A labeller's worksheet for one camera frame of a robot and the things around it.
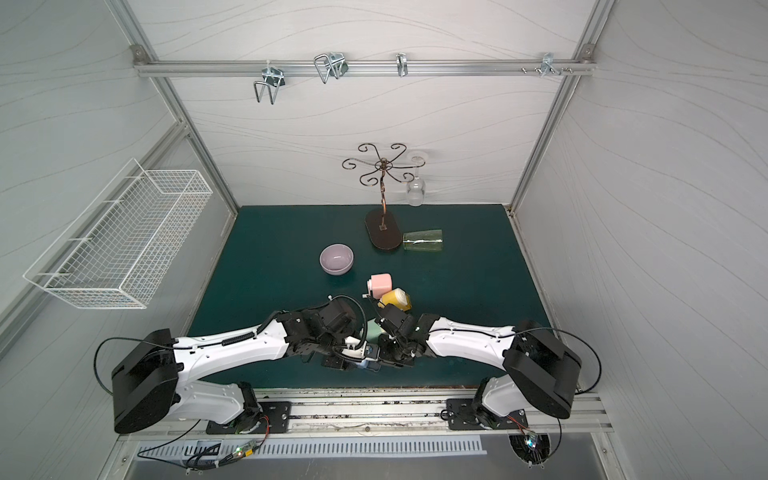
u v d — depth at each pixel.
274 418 0.74
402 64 0.74
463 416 0.75
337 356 0.70
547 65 0.77
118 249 0.69
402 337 0.65
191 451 0.70
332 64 0.76
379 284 0.90
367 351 0.67
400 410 0.75
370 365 0.79
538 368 0.43
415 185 0.96
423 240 1.02
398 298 0.86
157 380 0.40
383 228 1.13
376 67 0.77
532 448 0.72
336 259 1.01
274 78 0.78
